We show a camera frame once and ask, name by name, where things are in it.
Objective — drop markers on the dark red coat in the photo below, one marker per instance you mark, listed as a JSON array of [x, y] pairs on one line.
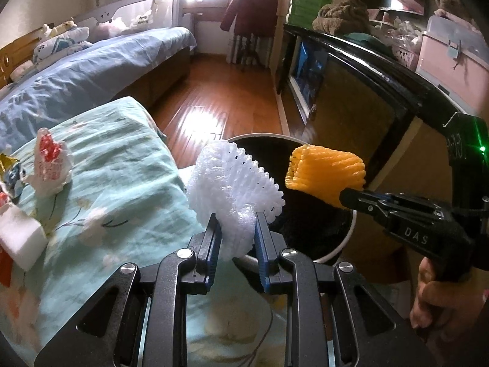
[[250, 7]]

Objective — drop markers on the pink storage box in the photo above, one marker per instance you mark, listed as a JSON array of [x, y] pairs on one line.
[[454, 53]]

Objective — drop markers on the coat rack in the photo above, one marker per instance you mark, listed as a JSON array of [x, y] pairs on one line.
[[248, 49]]

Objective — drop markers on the dark wooden bed frame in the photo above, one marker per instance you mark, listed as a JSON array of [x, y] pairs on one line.
[[164, 76]]

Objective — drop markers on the bed with blue sheet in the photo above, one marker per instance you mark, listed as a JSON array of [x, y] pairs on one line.
[[95, 65]]

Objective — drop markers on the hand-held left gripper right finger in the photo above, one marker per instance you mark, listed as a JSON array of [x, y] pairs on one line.
[[262, 250]]

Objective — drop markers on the black bin liner bag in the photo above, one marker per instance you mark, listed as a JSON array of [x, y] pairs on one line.
[[313, 225]]

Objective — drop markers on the white foam fruit net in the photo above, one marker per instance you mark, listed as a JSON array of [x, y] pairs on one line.
[[233, 191]]

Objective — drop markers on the grey bed guard rail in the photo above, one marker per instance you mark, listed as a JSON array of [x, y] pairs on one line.
[[126, 9]]

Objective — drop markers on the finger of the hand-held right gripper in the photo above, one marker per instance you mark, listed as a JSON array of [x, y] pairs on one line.
[[416, 203], [359, 200]]

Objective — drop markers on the blue patterned pillow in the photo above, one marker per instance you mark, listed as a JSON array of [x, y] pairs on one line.
[[61, 44]]

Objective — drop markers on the wooden headboard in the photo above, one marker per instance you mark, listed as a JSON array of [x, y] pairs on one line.
[[17, 47]]

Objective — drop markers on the white lace basket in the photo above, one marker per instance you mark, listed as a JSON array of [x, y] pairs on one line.
[[401, 42]]

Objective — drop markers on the white foam block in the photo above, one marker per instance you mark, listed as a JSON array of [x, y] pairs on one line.
[[19, 237]]

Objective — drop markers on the person's right hand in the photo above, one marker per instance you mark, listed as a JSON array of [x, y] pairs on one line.
[[435, 302]]

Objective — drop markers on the red and white plastic wrapper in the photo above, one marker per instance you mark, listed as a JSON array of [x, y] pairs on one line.
[[49, 164]]

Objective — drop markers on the brown plush cloth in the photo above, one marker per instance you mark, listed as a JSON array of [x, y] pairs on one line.
[[344, 15]]

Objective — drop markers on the small white pillow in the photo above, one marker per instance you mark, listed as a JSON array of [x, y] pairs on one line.
[[21, 70]]

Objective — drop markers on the yellow foam fruit net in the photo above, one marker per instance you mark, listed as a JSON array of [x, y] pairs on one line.
[[324, 172]]

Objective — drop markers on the blue silver wrapper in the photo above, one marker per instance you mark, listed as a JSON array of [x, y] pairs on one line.
[[15, 181]]

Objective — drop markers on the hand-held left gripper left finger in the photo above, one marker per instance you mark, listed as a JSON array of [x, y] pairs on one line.
[[212, 246]]

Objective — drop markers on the row of small plush toys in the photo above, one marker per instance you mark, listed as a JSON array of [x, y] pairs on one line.
[[59, 26]]

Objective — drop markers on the stack of green boxes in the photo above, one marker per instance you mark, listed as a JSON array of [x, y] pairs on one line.
[[305, 5]]

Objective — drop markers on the crumpled yellow wrapper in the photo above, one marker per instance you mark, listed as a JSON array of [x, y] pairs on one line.
[[4, 160]]

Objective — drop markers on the white round trash bin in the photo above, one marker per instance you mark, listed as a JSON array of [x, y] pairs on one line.
[[336, 250]]

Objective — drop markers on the green floral bed sheet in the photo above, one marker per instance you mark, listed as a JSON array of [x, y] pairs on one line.
[[126, 183]]

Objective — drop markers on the red packet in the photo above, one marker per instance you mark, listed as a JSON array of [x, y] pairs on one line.
[[4, 269]]

